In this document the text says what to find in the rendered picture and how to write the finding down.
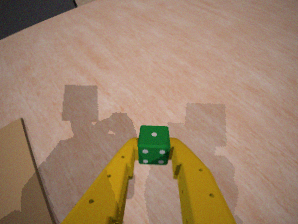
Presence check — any green die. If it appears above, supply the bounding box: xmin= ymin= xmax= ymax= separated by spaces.
xmin=138 ymin=125 xmax=171 ymax=165

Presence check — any tan square mat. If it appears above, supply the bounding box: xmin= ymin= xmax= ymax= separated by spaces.
xmin=0 ymin=118 xmax=56 ymax=224

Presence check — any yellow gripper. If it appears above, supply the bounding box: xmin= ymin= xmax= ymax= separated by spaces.
xmin=61 ymin=137 xmax=237 ymax=224

